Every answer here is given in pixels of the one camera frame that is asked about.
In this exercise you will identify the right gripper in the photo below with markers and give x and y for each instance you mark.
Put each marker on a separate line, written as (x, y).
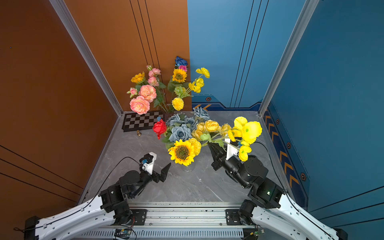
(220, 159)

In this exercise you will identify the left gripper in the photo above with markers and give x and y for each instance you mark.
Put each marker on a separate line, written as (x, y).
(156, 178)

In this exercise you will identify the large yellow sunflower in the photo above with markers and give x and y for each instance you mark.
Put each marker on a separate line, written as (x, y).
(184, 152)

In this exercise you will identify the yellow poppy spray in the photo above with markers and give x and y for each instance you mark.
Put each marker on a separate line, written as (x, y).
(243, 132)

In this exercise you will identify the yellow rose spray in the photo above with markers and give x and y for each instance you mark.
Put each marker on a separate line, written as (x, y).
(208, 130)

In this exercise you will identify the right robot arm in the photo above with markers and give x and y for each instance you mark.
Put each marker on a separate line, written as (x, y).
(268, 204)

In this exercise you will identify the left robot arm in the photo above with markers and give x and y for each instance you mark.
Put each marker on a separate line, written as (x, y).
(109, 207)

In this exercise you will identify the clear glass vase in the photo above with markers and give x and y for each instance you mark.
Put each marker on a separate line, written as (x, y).
(189, 168)

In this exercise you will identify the background bouquet in dark vase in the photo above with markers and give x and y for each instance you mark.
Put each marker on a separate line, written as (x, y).
(150, 92)

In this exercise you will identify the red rose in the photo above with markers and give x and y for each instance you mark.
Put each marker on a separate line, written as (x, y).
(160, 128)

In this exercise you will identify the grey blue roses bunch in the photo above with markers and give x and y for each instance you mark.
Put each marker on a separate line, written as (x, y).
(182, 127)

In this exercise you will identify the checkered chessboard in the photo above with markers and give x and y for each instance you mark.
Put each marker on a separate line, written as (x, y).
(134, 122)

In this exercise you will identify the left circuit board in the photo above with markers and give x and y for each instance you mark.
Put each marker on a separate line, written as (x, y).
(122, 234)

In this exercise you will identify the circuit board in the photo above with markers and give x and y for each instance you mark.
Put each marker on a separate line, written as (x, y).
(122, 234)
(252, 234)

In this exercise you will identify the right circuit board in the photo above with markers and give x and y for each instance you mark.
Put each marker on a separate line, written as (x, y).
(252, 234)

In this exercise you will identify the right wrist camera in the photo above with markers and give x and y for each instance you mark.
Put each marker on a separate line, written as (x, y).
(232, 148)

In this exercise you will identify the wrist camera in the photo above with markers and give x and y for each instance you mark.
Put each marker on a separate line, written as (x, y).
(147, 163)
(232, 148)

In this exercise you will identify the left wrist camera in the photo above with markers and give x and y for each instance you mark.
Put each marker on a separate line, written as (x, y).
(147, 163)

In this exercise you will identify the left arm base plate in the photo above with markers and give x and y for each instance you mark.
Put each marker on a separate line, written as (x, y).
(135, 217)

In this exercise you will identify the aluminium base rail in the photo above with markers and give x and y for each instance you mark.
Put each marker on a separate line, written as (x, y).
(189, 221)

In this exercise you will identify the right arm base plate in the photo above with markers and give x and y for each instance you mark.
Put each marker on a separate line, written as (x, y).
(235, 217)

